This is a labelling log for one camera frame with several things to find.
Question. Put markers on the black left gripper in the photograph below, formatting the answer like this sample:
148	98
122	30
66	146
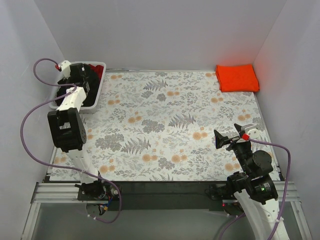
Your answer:
83	81

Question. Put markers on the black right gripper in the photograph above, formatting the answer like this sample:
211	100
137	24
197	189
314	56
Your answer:
233	140

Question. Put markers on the black t-shirt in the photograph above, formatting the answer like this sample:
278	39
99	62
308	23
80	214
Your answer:
94	83

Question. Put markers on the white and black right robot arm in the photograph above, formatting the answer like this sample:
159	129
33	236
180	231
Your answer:
252	190

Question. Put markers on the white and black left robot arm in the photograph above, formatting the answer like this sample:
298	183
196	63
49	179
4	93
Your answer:
69	134

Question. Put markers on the red t-shirt in basket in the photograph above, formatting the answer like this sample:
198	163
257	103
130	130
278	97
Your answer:
98	69

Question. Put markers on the white plastic laundry basket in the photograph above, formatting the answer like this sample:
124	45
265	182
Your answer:
60	90

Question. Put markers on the folded orange t-shirt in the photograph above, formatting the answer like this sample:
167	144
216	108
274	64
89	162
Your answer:
241	78

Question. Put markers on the floral patterned table mat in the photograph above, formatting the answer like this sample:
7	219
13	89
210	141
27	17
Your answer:
159	126

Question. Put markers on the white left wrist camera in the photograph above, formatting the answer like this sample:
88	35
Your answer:
64	68

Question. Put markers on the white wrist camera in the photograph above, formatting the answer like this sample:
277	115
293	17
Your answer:
251	132
64	68

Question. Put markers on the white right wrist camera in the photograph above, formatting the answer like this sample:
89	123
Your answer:
251	132

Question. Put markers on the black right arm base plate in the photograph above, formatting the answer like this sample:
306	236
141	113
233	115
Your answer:
223	191

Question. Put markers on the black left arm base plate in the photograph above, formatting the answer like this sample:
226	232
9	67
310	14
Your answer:
97	191

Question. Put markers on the aluminium front rail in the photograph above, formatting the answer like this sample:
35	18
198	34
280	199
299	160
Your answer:
67	192

